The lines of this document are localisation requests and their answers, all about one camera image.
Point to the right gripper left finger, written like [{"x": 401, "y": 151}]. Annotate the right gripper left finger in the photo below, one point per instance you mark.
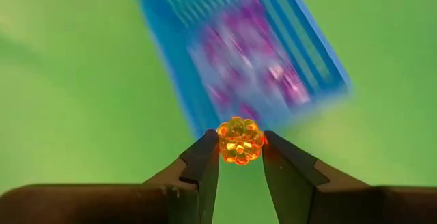
[{"x": 201, "y": 169}]

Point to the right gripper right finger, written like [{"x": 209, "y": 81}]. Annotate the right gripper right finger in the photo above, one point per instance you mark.
[{"x": 286, "y": 176}]

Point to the orange translucent pumpkin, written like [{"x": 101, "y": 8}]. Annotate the orange translucent pumpkin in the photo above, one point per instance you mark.
[{"x": 240, "y": 142}]

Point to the blue plastic basket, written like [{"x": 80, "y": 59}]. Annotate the blue plastic basket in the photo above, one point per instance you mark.
[{"x": 184, "y": 73}]

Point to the green table mat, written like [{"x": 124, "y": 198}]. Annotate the green table mat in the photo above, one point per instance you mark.
[{"x": 68, "y": 114}]

